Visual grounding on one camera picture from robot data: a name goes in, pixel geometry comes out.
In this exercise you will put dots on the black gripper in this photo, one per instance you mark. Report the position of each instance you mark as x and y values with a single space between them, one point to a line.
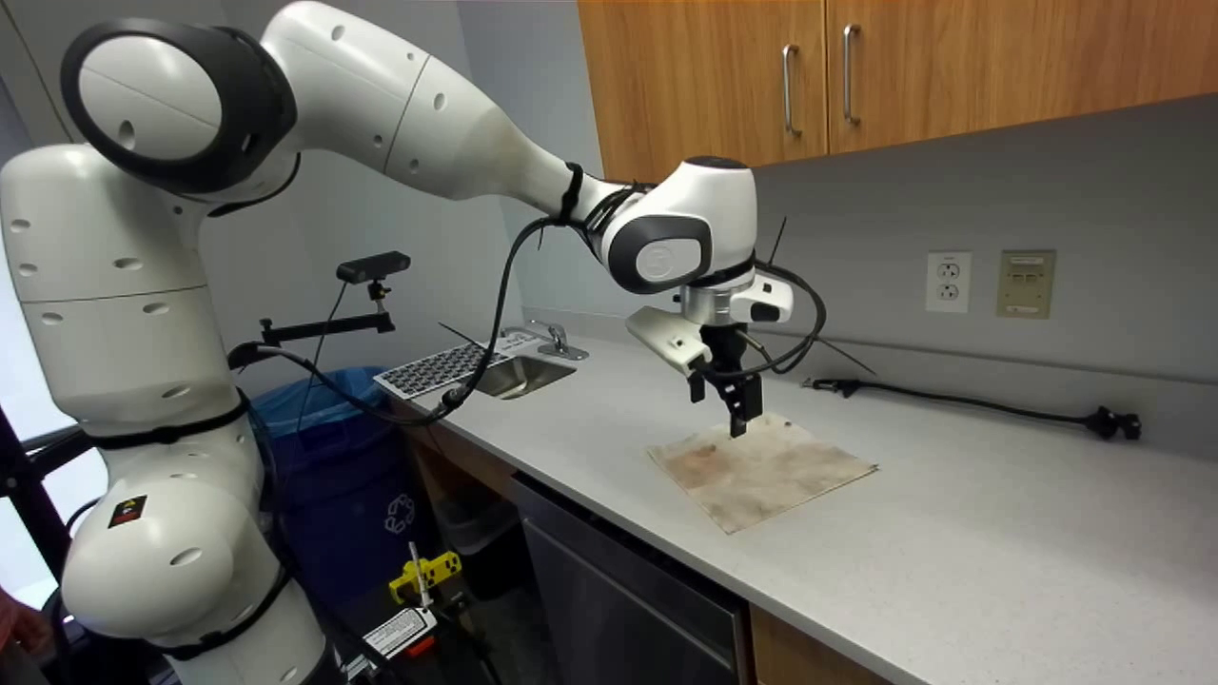
725 361

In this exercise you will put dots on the beige stained towel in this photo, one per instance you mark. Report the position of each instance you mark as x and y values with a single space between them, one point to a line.
763 473

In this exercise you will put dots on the person forearm red sleeve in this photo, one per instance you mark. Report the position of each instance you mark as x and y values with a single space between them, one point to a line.
22 624

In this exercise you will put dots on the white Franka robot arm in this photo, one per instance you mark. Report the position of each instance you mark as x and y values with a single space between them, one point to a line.
139 317

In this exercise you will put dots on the chrome faucet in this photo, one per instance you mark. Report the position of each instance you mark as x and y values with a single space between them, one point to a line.
545 340

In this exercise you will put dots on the steel sink basin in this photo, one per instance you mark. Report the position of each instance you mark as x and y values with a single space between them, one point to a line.
518 375

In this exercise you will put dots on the dark steel dishwasher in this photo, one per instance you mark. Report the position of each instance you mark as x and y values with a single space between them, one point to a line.
624 593

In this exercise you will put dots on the white electrical outlet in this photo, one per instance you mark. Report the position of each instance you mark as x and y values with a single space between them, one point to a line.
951 284

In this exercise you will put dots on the wooden base cabinet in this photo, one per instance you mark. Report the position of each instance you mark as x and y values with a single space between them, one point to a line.
801 654

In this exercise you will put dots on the wooden sink cabinet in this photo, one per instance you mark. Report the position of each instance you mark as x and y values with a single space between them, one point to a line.
445 459

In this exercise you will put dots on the narrow wooden cabinet door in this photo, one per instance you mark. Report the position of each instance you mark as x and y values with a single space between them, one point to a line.
710 76

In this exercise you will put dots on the yellow clamp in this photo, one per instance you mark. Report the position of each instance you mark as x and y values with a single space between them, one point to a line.
424 574

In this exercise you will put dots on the blue recycling bin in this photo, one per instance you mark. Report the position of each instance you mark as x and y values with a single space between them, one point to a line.
346 494

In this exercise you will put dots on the white and red device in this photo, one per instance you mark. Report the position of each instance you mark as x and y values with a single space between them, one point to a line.
403 630

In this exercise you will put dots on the wide wooden cabinet door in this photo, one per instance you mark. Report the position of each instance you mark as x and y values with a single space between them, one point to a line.
1013 61

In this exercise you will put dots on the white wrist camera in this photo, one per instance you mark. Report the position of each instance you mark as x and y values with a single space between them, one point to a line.
669 340

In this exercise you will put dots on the beige wall plate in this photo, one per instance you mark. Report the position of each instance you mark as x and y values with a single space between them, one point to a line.
1024 284

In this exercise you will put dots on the black exterior camera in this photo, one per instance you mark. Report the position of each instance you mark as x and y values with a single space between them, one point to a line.
376 266

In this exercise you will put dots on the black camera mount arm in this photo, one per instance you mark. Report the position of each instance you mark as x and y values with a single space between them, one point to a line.
330 327

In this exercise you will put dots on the black metal stand frame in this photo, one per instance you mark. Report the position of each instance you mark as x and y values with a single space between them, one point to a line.
32 508

